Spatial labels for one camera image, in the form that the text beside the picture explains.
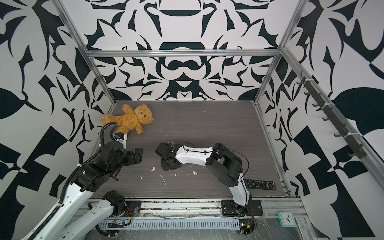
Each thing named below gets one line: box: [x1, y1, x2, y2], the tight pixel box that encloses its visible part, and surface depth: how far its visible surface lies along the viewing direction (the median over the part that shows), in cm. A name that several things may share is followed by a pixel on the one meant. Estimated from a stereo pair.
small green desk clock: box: [277, 212, 297, 228], surface depth 71 cm
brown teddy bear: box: [101, 104, 154, 134], surface depth 103 cm
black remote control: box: [243, 179, 277, 191], surface depth 83 cm
